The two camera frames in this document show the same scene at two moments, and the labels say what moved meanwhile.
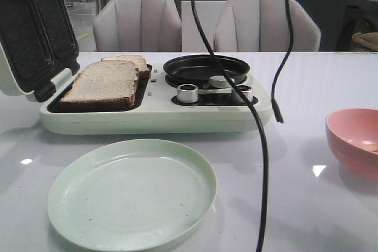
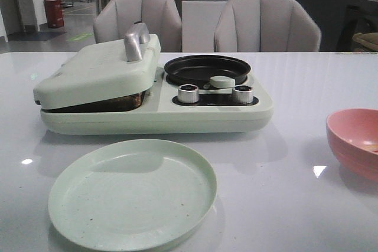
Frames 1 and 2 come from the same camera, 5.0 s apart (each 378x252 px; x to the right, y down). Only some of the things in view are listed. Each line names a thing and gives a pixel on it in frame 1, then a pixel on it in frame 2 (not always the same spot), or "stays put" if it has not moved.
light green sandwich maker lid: [38, 36] -> [103, 69]
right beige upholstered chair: [257, 23] stays put
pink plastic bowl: [353, 134] stays put
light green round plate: [133, 195] stays put
